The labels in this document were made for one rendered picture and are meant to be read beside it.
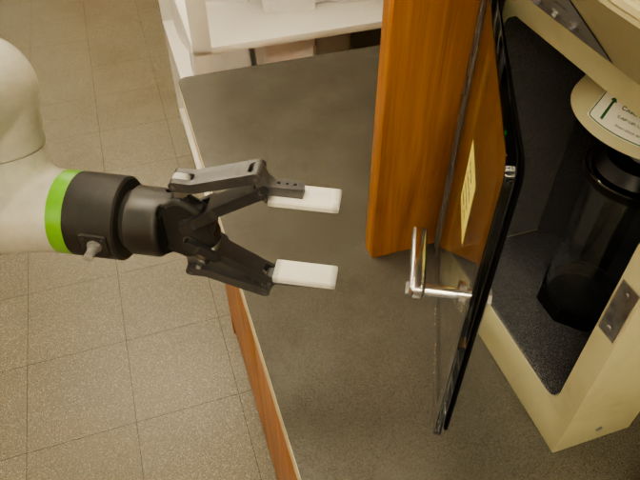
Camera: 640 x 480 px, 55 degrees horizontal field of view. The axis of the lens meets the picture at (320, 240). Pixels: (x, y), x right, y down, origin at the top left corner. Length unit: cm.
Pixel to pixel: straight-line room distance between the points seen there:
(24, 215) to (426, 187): 54
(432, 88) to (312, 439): 46
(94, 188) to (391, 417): 45
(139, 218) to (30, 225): 11
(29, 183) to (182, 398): 134
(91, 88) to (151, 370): 176
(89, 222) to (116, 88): 268
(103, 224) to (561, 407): 54
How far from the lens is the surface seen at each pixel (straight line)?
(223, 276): 70
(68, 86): 342
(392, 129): 82
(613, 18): 42
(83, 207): 67
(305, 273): 68
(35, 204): 69
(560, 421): 79
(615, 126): 62
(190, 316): 213
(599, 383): 72
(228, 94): 136
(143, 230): 65
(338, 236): 101
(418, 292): 59
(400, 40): 76
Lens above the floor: 165
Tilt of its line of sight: 45 degrees down
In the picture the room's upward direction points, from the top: straight up
